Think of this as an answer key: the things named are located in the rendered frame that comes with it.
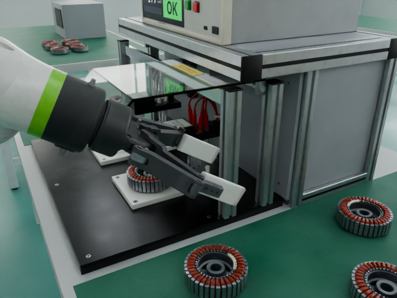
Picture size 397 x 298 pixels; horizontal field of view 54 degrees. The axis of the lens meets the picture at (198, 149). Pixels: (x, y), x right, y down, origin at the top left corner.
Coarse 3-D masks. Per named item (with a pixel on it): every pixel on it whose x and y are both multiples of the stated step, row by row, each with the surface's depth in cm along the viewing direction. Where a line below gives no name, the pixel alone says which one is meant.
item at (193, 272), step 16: (192, 256) 70; (208, 256) 71; (224, 256) 71; (240, 256) 69; (192, 272) 66; (208, 272) 68; (224, 272) 68; (240, 272) 66; (192, 288) 65; (208, 288) 63; (224, 288) 63; (240, 288) 66
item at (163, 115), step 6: (138, 102) 108; (144, 102) 109; (150, 102) 110; (156, 102) 114; (162, 102) 114; (168, 102) 114; (174, 102) 114; (180, 102) 114; (132, 108) 109; (138, 108) 109; (144, 108) 109; (150, 108) 110; (156, 108) 111; (162, 108) 112; (168, 108) 113; (174, 108) 114; (138, 114) 109; (144, 114) 110; (162, 114) 116; (162, 120) 117
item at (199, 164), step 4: (192, 156) 99; (192, 160) 99; (196, 160) 97; (200, 160) 96; (216, 160) 97; (192, 164) 100; (196, 164) 98; (200, 164) 95; (204, 164) 96; (208, 164) 96; (212, 164) 97; (216, 164) 98; (196, 168) 98; (200, 168) 96; (212, 168) 97; (216, 168) 98; (200, 172) 96; (212, 172) 98; (216, 172) 99
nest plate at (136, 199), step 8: (112, 176) 97; (120, 176) 97; (120, 184) 93; (128, 192) 90; (136, 192) 90; (144, 192) 90; (160, 192) 90; (168, 192) 90; (176, 192) 90; (128, 200) 87; (136, 200) 87; (144, 200) 87; (152, 200) 87; (160, 200) 88; (136, 208) 86
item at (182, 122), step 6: (174, 120) 94; (180, 120) 94; (186, 120) 94; (180, 126) 90; (186, 126) 90; (192, 126) 91; (210, 126) 97; (186, 132) 90; (192, 132) 91; (198, 132) 92; (204, 132) 93; (210, 132) 93; (216, 132) 94; (198, 138) 92; (204, 138) 93; (168, 150) 90
